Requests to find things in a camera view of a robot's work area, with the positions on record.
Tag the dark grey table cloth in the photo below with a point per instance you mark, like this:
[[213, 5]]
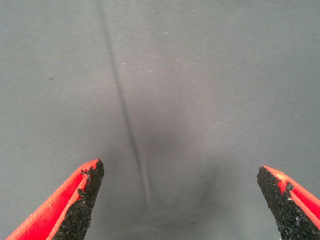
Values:
[[200, 75]]

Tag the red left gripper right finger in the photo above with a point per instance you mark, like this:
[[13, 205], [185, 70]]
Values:
[[292, 212]]

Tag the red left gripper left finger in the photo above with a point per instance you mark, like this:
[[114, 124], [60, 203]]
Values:
[[70, 207]]

